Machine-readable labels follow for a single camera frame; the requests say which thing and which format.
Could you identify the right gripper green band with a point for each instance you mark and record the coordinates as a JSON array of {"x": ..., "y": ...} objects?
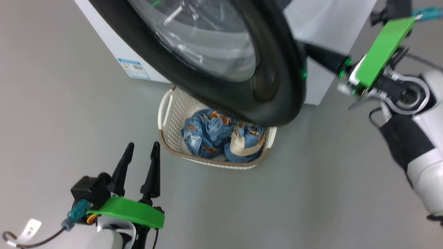
[{"x": 384, "y": 52}]

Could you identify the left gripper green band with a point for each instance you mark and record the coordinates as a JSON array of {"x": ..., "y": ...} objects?
[{"x": 131, "y": 211}]

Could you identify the dark round washing machine door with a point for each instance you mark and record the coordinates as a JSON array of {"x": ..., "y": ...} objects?
[{"x": 277, "y": 86}]

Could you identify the blue bear-print garment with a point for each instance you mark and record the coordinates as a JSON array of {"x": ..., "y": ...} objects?
[
  {"x": 204, "y": 135},
  {"x": 242, "y": 155}
]

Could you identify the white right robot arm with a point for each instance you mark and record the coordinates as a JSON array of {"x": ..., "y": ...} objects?
[{"x": 425, "y": 162}]

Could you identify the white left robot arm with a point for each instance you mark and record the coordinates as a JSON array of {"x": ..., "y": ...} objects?
[{"x": 110, "y": 238}]

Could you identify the white front-load washing machine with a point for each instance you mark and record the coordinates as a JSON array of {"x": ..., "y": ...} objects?
[{"x": 328, "y": 27}]

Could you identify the cream perforated laundry basket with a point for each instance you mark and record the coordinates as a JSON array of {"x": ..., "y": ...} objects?
[{"x": 176, "y": 117}]

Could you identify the blue white energy label sticker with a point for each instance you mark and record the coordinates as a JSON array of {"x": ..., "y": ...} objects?
[{"x": 133, "y": 68}]

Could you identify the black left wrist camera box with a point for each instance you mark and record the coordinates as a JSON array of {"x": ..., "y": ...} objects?
[{"x": 90, "y": 190}]

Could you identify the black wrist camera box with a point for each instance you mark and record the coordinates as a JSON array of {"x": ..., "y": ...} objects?
[
  {"x": 394, "y": 8},
  {"x": 90, "y": 190}
]

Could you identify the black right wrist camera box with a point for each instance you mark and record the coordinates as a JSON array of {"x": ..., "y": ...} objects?
[{"x": 394, "y": 8}]

